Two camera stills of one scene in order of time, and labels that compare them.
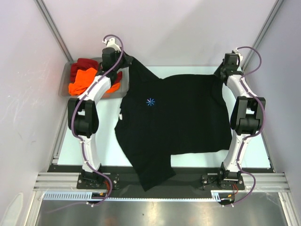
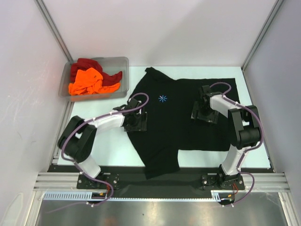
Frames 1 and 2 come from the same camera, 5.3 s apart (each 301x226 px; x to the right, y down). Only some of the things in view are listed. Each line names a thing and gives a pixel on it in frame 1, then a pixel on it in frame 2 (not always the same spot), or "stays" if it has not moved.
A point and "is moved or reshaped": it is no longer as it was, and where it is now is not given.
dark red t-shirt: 84,63 stays
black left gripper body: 118,54 -> 136,125
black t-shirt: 175,114 is moved or reshaped
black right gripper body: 219,72 -> 207,115
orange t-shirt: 82,78 stays
